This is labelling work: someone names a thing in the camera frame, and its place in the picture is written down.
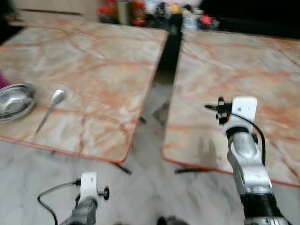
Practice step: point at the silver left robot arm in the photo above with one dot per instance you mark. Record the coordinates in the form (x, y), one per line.
(84, 213)

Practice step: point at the black table foot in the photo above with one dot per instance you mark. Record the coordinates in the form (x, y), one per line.
(142, 120)
(190, 170)
(123, 168)

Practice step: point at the small red container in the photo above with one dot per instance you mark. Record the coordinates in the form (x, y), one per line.
(206, 21)

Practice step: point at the white blue container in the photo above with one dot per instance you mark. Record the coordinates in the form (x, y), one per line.
(189, 23)

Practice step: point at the tall black bottle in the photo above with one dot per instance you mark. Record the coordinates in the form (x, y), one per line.
(176, 21)

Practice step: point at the dark robot foot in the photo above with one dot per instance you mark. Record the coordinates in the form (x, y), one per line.
(172, 221)

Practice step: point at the red jar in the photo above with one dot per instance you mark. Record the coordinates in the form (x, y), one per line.
(139, 13)
(108, 10)

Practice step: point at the green glass bottle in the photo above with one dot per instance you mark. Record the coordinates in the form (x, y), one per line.
(124, 11)

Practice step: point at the steel spoon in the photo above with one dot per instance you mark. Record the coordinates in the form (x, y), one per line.
(58, 96)

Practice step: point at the wooden cabinet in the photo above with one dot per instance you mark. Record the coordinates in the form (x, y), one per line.
(56, 9)

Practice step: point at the steel bowl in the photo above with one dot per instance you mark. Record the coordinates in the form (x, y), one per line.
(15, 103)

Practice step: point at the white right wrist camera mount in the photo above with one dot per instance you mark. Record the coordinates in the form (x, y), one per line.
(243, 110)

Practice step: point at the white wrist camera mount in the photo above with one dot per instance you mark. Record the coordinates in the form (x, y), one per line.
(243, 110)
(88, 185)

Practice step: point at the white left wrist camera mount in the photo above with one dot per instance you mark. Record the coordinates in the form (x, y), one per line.
(88, 185)

